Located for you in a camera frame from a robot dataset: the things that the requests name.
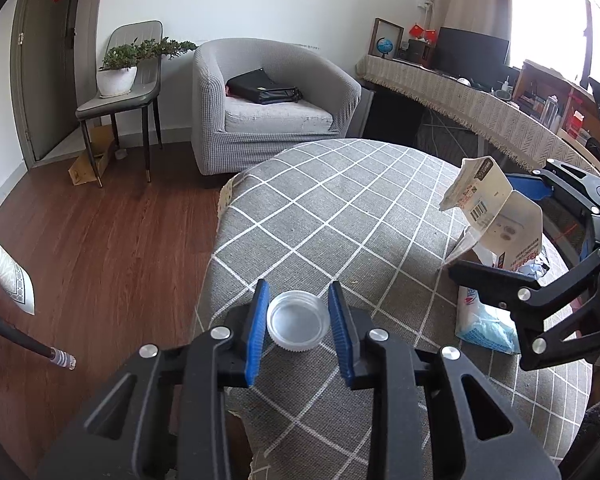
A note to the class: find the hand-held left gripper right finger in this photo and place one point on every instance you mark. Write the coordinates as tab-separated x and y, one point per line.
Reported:
339	330

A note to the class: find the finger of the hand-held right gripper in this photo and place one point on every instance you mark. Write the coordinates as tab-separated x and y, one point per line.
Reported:
490	280
530	187

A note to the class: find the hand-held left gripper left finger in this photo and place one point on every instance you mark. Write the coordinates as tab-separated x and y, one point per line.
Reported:
257	330

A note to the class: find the white cardboard carton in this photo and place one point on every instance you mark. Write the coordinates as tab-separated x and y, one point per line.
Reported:
500	210

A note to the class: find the white plastic jar lid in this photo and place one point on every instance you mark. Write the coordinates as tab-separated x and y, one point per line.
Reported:
297	320

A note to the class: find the white and blue tissue packet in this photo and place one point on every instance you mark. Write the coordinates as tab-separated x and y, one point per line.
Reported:
480	320

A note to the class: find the wooden desk organizer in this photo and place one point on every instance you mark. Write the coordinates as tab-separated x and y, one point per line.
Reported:
550	95

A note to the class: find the beige fringed desk cloth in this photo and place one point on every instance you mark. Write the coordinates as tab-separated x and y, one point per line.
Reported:
455	100

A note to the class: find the black monitor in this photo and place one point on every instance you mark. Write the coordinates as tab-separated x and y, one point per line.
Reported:
472	55

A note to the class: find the small red flag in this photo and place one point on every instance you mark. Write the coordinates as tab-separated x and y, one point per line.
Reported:
431	34
417	30

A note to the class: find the small blue globe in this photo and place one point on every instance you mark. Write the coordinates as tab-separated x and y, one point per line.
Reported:
384	46

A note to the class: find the grey armchair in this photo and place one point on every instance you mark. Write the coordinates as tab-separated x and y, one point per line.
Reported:
275	110

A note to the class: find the black chair leg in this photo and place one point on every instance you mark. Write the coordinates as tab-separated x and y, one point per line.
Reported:
30	342

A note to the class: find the brown cardboard box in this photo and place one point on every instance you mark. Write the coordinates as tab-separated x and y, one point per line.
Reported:
90	160

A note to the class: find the black leather bag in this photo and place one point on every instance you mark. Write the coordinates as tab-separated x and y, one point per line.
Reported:
262	87

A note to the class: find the white patterned cushion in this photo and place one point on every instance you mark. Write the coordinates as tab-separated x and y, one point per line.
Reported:
7	270

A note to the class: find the grey dining chair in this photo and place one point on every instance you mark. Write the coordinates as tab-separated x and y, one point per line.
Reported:
130	95

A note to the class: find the potted plant in white pot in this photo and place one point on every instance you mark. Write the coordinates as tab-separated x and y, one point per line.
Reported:
122	67

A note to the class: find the grey door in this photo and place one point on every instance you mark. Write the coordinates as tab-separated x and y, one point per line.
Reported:
45	60

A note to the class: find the wooden picture frame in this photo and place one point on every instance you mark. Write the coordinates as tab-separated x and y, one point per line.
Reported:
380	27

